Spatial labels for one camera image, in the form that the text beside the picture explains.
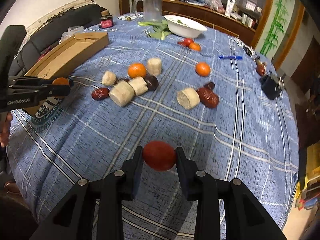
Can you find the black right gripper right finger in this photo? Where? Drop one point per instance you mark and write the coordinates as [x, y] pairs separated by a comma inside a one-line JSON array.
[[200, 186]]

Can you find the small red tomato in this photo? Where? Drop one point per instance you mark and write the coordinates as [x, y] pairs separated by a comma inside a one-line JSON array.
[[187, 42]]

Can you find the orange tangerine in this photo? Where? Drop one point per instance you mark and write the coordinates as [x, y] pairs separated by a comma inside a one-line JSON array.
[[61, 81], [136, 70], [202, 69]]

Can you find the green leafy vegetable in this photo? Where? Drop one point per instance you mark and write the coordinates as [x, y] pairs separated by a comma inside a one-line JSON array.
[[160, 29]]

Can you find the clear plastic bag on sofa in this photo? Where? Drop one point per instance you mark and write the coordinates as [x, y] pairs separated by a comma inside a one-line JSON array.
[[71, 31]]

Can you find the small red jujube by tomatoes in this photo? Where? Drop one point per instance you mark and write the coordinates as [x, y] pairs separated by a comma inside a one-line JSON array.
[[181, 43]]

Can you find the dark jar with pink label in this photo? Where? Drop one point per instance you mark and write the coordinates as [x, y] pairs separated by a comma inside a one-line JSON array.
[[106, 20]]

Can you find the small orange tomato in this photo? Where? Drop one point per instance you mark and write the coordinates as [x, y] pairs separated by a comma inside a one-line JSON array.
[[195, 46]]

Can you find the blue plaid tablecloth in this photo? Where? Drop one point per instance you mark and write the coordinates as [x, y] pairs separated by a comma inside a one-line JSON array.
[[247, 136]]

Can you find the wooden cabinet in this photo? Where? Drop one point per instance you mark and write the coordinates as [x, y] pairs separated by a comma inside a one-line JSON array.
[[257, 10]]

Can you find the plastic bag on cabinet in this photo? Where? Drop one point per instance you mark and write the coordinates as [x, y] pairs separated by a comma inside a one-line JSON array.
[[215, 5]]

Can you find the dark purple passion fruit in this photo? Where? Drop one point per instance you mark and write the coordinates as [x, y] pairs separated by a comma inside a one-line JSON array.
[[151, 82]]

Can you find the brown cardboard box tray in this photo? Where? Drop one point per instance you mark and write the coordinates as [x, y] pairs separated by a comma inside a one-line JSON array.
[[67, 56]]

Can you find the clear glass pitcher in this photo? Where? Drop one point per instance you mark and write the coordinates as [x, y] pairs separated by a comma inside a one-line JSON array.
[[152, 10]]

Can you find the large red tomato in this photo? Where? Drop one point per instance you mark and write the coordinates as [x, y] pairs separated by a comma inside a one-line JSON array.
[[159, 155]]

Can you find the black leather sofa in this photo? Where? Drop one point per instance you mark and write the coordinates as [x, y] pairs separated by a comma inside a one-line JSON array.
[[49, 35]]

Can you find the person's left hand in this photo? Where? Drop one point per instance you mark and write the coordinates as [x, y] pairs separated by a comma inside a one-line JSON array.
[[5, 130]]

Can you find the white box on cabinet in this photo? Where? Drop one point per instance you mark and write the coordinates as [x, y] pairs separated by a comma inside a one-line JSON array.
[[229, 7]]

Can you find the beige cut piece large front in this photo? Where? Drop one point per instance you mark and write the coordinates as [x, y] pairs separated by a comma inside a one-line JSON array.
[[122, 93]]

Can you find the dark round fruit right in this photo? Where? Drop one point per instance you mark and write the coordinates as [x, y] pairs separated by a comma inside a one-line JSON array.
[[210, 85]]

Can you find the white bowl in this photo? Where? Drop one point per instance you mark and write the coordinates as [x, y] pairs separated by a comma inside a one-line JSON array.
[[184, 27]]

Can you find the blue marker pen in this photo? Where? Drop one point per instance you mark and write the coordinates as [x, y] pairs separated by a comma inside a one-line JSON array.
[[231, 57]]

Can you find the large red jujube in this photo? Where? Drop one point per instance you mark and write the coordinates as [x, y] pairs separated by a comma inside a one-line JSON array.
[[208, 97]]

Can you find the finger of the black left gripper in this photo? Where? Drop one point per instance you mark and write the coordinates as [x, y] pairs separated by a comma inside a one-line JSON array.
[[43, 82], [46, 91]]

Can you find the black pouch with keys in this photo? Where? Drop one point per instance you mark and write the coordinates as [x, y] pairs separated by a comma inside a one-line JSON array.
[[272, 85]]

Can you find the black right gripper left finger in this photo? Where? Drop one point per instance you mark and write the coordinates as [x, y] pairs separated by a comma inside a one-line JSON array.
[[118, 186]]

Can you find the brown figurine keychain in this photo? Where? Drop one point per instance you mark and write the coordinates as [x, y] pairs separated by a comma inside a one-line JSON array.
[[260, 67]]

